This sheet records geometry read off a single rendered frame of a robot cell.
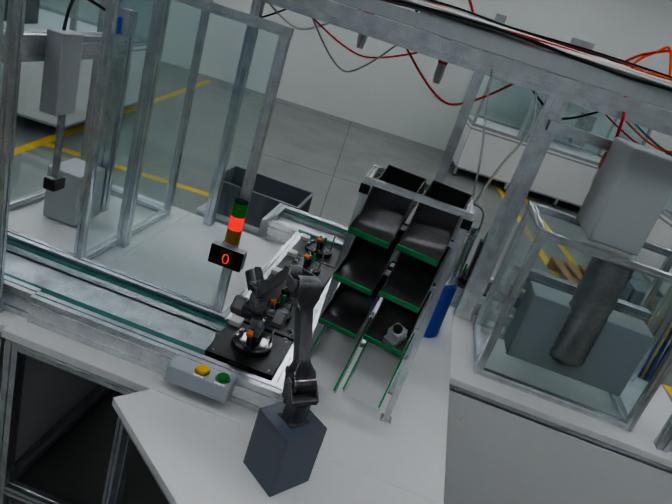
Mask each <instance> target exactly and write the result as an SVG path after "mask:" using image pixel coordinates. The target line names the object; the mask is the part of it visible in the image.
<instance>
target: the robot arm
mask: <svg viewBox="0 0 672 504"><path fill-rule="evenodd" d="M245 276H246V282H247V288H248V290H251V291H252V293H251V294H250V297H249V299H250V301H246V300H247V299H248V298H247V297H245V296H242V295H239V294H238V295H236V296H235V298H234V300H233V302H232V304H231V306H230V311H231V312H232V313H235V314H237V315H240V316H242V317H244V318H247V319H250V320H251V318H252V317H253V318H256V319H259V320H261V321H263V319H265V320H266V321H265V323H264V325H266V326H268V327H272V328H274V329H277V330H282V329H283V327H284V325H285V322H286V320H287V318H288V313H287V312H285V311H282V310H279V309H277V311H276V310H273V309H271V310H268V308H269V306H270V302H271V300H276V299H277V298H278V297H279V296H280V295H281V290H282V289H284V288H285V287H287V288H288V289H289V290H290V298H291V300H292V302H293V304H294V306H295V328H294V347H293V361H292V363H291V364H290V366H286V368H285V379H284V387H283V398H284V399H283V403H285V404H286V405H285V408H284V411H280V412H279V413H278V414H279V416H280V417H281V418H282V419H283V420H284V421H285V423H286V424H287V425H288V426H289V427H290V428H291V429H293V428H296V427H299V426H302V425H305V424H308V423H309V420H308V419H307V418H306V417H307V415H308V412H309V409H310V406H311V405H317V403H318V402H319V396H318V386H317V379H316V371H315V369H314V367H313V365H312V363H311V348H312V328H313V309H314V307H315V306H316V304H317V302H318V301H319V299H320V294H321V290H322V283H321V281H320V280H319V278H318V277H317V276H316V275H315V274H313V273H311V272H309V271H307V270H305V269H304V268H303V267H302V266H300V265H285V266H284V269H282V270H281V271H279V272H278V273H277V274H275V275H274V276H272V277H271V278H269V279H264V275H263V270H262V269H261V267H255V268H252V269H249V270H246V271H245ZM245 302H246V303H245ZM268 312H269V313H268Z"/></svg>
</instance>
